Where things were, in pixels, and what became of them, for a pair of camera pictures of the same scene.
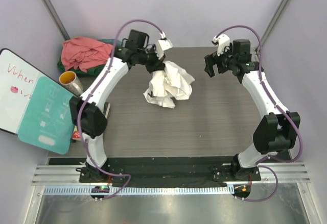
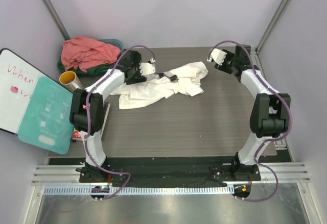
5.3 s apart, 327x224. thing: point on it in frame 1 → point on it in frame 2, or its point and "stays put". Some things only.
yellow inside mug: x=69 y=79 stays put
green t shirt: x=93 y=71 stays put
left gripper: x=157 y=64 → x=134 y=79
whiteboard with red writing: x=18 y=81 stays put
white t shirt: x=172 y=81 → x=187 y=82
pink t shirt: x=82 y=52 stays put
